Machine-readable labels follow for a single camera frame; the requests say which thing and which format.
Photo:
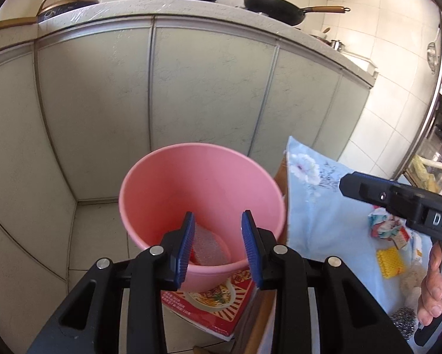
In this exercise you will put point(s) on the beige tissue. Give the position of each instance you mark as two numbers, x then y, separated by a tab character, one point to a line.
411	284

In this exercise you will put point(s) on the wooden countertop board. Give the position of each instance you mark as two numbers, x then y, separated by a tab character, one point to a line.
14	24

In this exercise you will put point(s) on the red printed cardboard box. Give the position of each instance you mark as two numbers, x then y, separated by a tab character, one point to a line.
213	302

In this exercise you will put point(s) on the light blue floral cloth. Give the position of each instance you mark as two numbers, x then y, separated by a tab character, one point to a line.
328	221

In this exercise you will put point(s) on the colourful wrapper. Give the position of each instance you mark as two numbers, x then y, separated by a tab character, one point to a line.
385	228

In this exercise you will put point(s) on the clear plastic bag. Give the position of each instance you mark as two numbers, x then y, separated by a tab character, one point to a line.
431	169

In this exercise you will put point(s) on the yellow ridged sponge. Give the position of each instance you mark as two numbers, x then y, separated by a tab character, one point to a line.
389	262

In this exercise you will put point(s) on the steel wool scrubber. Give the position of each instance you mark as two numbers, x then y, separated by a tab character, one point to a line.
403	320

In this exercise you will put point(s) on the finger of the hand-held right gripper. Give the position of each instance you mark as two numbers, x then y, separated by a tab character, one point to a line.
364	190

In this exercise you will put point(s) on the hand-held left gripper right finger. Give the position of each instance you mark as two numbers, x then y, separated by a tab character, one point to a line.
250	250

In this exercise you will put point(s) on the white plastic container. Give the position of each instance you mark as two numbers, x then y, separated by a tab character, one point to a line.
366	68

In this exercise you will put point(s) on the person's right hand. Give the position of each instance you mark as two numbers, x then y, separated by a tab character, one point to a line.
432	287

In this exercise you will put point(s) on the small steel cup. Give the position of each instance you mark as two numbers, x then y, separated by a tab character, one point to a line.
338	45

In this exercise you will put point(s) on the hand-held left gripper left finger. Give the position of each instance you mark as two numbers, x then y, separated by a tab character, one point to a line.
184	250

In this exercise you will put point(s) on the grey kitchen cabinet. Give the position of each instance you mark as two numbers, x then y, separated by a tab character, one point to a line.
206	81

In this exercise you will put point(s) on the sponge inside bucket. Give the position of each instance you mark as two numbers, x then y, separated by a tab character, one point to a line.
211	247

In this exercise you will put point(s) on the pink plastic bucket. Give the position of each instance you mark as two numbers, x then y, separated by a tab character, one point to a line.
206	184

